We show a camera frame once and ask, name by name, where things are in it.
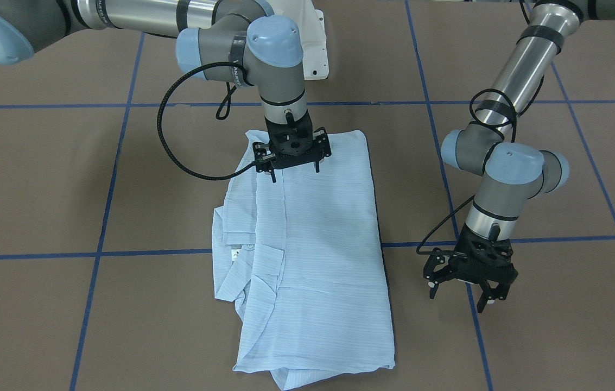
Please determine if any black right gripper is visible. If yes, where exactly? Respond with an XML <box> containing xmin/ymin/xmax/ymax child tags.
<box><xmin>253</xmin><ymin>115</ymin><xmax>332</xmax><ymax>183</ymax></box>

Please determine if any light blue button shirt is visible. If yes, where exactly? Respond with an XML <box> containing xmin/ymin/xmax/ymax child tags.
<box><xmin>211</xmin><ymin>130</ymin><xmax>396</xmax><ymax>390</ymax></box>

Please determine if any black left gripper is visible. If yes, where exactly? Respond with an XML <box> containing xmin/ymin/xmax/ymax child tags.
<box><xmin>423</xmin><ymin>224</ymin><xmax>518</xmax><ymax>314</ymax></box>

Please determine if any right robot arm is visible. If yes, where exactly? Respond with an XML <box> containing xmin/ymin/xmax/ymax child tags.
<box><xmin>0</xmin><ymin>1</ymin><xmax>331</xmax><ymax>180</ymax></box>

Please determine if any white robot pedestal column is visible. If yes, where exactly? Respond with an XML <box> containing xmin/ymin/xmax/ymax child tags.
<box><xmin>269</xmin><ymin>1</ymin><xmax>329</xmax><ymax>81</ymax></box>

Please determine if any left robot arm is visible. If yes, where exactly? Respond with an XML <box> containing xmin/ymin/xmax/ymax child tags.
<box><xmin>416</xmin><ymin>1</ymin><xmax>615</xmax><ymax>313</ymax></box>

